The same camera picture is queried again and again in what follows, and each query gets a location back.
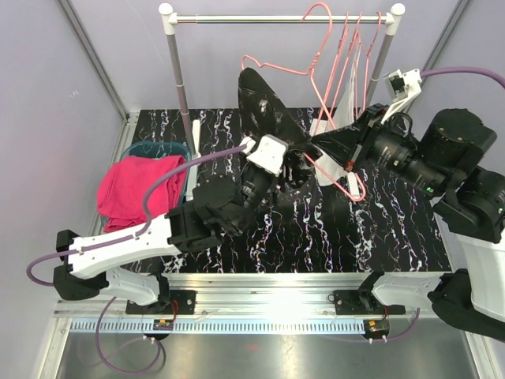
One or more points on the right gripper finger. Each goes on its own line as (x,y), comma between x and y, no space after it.
(342,152)
(351,134)

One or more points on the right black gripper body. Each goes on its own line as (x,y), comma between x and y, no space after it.
(398,153)

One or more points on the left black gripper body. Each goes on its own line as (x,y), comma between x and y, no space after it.
(253,188)

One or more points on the black white patterned trousers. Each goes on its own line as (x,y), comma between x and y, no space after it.
(262,112)

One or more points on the magenta pink trousers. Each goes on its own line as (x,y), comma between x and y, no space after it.
(167,195)

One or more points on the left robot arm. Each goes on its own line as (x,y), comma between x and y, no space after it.
(96,264)

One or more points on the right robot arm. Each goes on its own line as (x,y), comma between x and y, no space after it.
(445,166)

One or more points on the teal transparent plastic basket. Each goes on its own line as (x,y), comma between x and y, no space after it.
(119,198)

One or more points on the white and grey clothes rack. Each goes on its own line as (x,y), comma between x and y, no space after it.
(317,13)

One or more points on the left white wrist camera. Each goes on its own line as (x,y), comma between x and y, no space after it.
(267,154)

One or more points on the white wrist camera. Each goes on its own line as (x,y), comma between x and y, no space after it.
(404,88)
(267,154)

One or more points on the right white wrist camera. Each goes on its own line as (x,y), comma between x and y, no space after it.
(404,88)

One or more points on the aluminium mounting rail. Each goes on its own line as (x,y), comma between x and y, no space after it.
(293,304)

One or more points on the aluminium frame post right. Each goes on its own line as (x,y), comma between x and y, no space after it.
(427,30)

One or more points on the aluminium frame post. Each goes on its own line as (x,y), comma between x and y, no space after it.
(78,29)
(427,30)

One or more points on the aluminium frame post left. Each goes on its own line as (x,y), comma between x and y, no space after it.
(78,29)

